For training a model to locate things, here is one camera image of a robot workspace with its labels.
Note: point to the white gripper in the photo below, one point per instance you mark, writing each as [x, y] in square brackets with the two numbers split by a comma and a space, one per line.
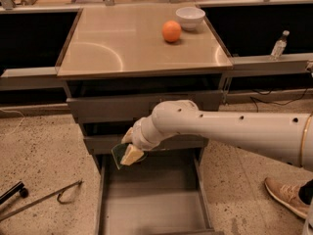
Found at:
[139, 137]

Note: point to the green yellow sponge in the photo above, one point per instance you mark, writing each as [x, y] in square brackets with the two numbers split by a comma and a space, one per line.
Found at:
[117, 153]

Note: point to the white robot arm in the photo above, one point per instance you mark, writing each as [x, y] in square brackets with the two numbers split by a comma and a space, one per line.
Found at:
[287, 138]

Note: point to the grey middle drawer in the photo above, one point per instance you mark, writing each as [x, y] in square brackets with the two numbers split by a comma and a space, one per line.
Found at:
[98, 144]

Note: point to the grey top drawer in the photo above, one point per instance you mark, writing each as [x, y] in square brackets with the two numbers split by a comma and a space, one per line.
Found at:
[128, 107]

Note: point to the grey open bottom drawer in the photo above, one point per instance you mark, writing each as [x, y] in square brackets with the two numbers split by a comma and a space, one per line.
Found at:
[161, 195]

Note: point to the grey drawer cabinet with counter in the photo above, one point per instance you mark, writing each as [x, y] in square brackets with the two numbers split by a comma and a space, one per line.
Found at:
[120, 50]

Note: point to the metal rod with hook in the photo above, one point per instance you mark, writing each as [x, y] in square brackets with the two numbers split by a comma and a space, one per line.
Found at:
[57, 193]

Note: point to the black caster leg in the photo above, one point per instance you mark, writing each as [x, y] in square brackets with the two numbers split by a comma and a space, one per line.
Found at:
[17, 188]

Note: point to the orange fruit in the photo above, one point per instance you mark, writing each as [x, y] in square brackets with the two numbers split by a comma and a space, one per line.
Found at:
[171, 31]

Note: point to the white ceramic bowl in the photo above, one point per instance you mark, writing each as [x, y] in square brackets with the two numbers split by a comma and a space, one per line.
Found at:
[190, 17]

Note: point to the tan sneaker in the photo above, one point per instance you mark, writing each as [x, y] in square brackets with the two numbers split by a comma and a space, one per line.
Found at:
[287, 195]

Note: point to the clear plastic water bottle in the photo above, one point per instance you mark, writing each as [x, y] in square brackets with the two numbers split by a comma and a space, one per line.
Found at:
[280, 45]

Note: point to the black trouser leg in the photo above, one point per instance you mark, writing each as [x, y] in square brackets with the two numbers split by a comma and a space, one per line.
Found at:
[306, 192]

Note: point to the left grey metal rail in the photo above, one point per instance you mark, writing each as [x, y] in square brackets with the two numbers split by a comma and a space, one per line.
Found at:
[32, 78]

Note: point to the grey metal rail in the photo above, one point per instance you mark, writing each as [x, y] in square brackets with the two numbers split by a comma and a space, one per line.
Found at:
[32, 78]
[264, 65]

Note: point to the right grey metal rail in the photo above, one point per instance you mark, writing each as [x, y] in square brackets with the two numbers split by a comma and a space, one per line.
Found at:
[264, 65]

